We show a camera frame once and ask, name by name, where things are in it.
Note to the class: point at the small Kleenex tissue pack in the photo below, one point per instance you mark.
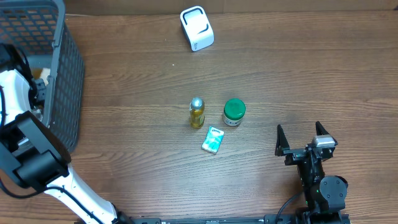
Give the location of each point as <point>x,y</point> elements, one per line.
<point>213,140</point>

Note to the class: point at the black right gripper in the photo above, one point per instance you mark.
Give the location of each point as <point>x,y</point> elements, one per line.
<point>295,154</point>

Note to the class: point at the green lid white jar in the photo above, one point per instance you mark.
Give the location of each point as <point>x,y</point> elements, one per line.
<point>233,112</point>

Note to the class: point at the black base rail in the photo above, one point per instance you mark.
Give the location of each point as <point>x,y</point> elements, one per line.
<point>267,219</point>

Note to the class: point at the yellow oil bottle silver cap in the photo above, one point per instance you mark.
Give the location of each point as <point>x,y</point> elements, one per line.
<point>196,109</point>

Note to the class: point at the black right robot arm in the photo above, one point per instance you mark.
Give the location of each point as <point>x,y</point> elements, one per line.
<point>324,194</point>

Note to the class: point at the clear brown snack bag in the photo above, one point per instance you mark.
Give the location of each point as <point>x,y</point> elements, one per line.
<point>41,73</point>

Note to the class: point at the white barcode scanner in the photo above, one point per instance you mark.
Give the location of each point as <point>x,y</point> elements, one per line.
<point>197,28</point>

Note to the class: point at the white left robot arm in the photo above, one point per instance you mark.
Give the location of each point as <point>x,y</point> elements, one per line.
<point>32,156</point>

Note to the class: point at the grey plastic mesh basket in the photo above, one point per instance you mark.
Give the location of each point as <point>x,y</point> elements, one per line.
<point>39,29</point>

